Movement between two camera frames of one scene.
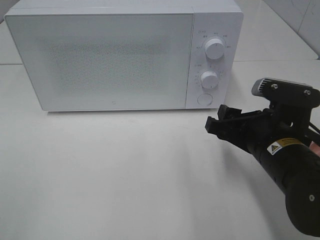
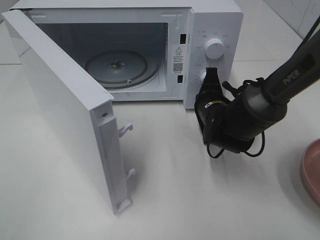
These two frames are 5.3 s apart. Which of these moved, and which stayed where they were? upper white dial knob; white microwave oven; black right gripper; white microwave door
Moved: white microwave door; black right gripper
Stayed: upper white dial knob; white microwave oven
